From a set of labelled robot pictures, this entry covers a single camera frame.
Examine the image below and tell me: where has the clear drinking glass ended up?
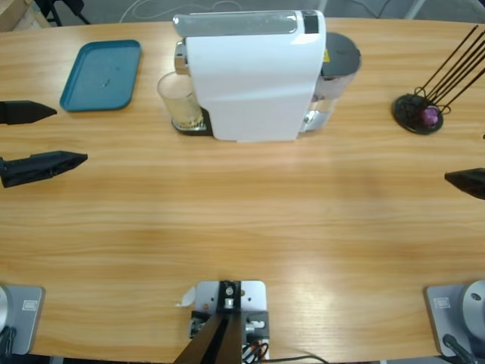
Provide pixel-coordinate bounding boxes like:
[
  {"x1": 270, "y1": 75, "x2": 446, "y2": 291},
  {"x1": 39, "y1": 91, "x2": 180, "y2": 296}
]
[{"x1": 157, "y1": 71, "x2": 205, "y2": 130}]

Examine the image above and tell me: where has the white capsule coffee machine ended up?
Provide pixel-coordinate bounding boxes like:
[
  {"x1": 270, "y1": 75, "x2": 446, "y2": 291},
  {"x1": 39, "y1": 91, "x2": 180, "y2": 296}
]
[{"x1": 172, "y1": 9, "x2": 327, "y2": 144}]

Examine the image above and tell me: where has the purple coffee capsule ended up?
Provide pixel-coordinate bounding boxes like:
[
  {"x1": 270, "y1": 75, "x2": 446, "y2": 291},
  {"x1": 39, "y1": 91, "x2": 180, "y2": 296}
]
[{"x1": 421, "y1": 105, "x2": 440, "y2": 126}]

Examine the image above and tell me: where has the teal plastic tray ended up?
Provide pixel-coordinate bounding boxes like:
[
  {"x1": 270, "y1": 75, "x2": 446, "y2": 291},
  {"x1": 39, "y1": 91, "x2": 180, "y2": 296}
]
[{"x1": 59, "y1": 39, "x2": 143, "y2": 113}]

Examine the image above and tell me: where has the cardboard box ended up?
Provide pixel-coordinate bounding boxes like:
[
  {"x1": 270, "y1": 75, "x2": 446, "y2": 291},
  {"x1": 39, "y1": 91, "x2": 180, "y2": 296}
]
[{"x1": 0, "y1": 0, "x2": 50, "y2": 33}]

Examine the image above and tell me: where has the clear water tank dark lid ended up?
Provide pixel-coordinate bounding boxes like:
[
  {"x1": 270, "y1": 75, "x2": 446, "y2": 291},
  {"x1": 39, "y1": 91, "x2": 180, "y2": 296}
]
[{"x1": 299, "y1": 32, "x2": 363, "y2": 133}]

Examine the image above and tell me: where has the white tape tab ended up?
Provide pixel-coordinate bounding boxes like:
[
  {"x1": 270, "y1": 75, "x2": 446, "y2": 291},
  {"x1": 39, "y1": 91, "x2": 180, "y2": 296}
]
[{"x1": 174, "y1": 286, "x2": 197, "y2": 308}]

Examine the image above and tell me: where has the black wire capsule holder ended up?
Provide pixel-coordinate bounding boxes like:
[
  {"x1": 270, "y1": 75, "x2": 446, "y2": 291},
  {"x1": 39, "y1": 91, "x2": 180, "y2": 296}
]
[{"x1": 392, "y1": 24, "x2": 485, "y2": 136}]

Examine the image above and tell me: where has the black metal frame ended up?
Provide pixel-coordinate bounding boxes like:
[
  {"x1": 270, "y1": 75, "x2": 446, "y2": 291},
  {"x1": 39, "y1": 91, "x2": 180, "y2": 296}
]
[{"x1": 37, "y1": 0, "x2": 92, "y2": 27}]

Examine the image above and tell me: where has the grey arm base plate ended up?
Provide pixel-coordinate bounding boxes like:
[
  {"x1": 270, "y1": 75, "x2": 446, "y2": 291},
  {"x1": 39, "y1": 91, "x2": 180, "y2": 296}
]
[
  {"x1": 0, "y1": 284, "x2": 45, "y2": 356},
  {"x1": 423, "y1": 279, "x2": 485, "y2": 357}
]

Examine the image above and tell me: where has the white floor cable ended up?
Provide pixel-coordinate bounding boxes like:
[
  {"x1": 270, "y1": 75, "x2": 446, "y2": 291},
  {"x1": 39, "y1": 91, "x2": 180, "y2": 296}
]
[{"x1": 120, "y1": 0, "x2": 247, "y2": 22}]

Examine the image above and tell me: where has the black base cable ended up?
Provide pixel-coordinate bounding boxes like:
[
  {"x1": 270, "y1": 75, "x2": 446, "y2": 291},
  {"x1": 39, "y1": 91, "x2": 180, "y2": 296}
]
[
  {"x1": 442, "y1": 333, "x2": 480, "y2": 364},
  {"x1": 0, "y1": 326, "x2": 18, "y2": 356}
]

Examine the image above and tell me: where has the black mount cable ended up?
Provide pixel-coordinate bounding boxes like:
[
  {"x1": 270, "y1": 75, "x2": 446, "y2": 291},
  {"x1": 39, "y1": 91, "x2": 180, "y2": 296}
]
[{"x1": 264, "y1": 354, "x2": 387, "y2": 364}]

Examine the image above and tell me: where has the black camera post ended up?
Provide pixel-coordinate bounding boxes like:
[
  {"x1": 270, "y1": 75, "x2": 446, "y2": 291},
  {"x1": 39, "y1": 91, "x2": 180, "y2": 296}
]
[{"x1": 174, "y1": 280, "x2": 243, "y2": 364}]

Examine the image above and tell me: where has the orange cable bundle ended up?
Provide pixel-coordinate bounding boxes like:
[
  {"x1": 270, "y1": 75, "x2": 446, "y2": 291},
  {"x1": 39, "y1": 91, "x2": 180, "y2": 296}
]
[{"x1": 242, "y1": 338, "x2": 272, "y2": 361}]

